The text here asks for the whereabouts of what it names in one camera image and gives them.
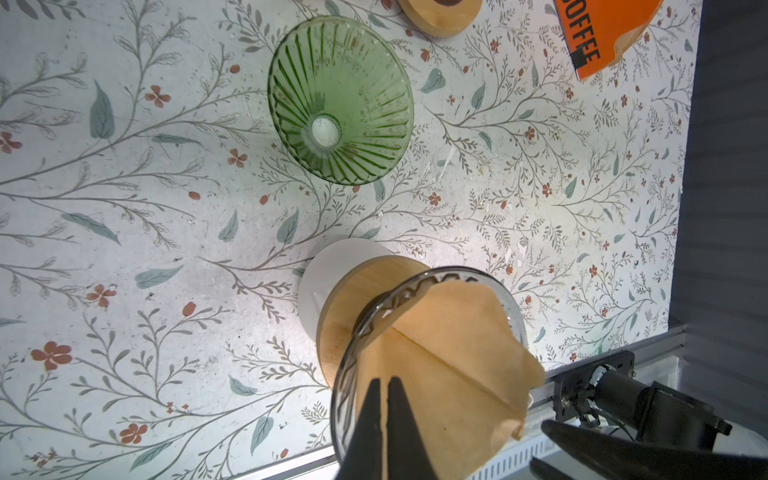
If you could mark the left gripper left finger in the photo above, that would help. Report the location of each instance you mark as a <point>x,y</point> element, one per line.
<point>364,458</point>

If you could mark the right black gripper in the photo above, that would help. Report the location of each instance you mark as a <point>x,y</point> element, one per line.
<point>614,458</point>

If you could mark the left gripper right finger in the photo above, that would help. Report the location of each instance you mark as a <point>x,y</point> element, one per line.
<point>406,455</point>

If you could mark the grey clear glass dripper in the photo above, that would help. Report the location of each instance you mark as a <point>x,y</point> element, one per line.
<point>370,322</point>

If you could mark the orange coffee filter pack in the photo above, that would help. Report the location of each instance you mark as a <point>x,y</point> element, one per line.
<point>598,32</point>

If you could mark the frosted white glass mug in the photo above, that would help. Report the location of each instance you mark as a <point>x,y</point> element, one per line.
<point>325,271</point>

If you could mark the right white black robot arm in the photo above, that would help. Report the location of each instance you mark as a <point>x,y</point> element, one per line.
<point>675,435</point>

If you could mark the green glass dripper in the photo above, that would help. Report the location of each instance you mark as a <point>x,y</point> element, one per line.
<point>340,100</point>

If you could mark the white perforated vent strip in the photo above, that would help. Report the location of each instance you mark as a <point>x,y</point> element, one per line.
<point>514,457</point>

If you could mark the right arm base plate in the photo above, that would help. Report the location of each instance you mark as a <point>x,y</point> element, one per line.
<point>575,387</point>

